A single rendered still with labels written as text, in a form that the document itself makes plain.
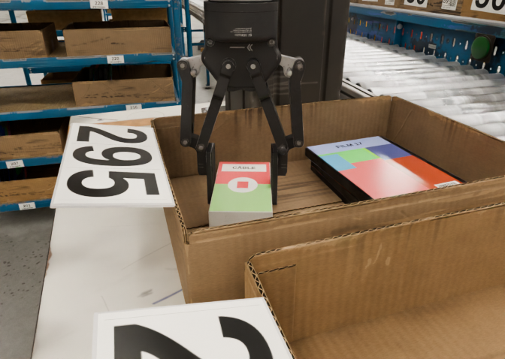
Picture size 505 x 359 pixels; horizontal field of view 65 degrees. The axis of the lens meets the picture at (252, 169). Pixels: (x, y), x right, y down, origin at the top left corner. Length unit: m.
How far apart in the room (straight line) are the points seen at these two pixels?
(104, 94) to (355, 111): 1.29
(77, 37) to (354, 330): 1.54
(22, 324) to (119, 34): 1.08
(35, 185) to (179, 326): 1.77
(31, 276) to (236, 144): 1.30
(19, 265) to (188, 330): 1.65
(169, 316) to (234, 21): 0.27
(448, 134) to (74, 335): 0.49
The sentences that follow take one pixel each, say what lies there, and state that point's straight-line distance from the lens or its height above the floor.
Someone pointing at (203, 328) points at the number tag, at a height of 0.86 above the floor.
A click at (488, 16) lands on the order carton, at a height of 0.90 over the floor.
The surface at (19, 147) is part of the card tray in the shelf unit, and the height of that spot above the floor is 0.38.
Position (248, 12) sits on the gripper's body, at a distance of 0.40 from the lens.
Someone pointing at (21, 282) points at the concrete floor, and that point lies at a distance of 1.76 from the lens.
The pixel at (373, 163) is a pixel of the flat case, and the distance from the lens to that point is 0.55.
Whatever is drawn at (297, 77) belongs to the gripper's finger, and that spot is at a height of 0.92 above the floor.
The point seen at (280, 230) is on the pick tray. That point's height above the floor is 0.84.
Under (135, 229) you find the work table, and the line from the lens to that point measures 0.50.
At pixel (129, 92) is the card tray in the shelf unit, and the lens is 1.76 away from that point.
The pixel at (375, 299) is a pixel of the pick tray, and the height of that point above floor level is 0.78.
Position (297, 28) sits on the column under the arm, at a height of 0.94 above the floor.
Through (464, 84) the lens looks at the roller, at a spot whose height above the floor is 0.75.
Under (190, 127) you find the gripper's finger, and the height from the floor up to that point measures 0.87.
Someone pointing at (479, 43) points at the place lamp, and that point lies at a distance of 1.54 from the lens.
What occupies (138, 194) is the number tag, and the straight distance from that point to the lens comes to 0.34.
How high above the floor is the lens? 1.02
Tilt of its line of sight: 26 degrees down
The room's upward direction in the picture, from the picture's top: straight up
